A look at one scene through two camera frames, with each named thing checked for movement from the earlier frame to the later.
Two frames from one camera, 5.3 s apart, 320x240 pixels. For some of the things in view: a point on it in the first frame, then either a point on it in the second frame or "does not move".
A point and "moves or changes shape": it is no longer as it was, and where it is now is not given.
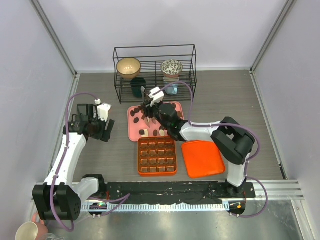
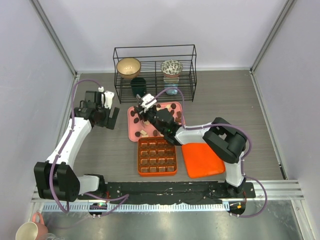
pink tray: x=138 y=125 does not move
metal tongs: x=147 y=114 moves or changes shape
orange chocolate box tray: x=157 y=156 does not move
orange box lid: x=202 y=158 does not move
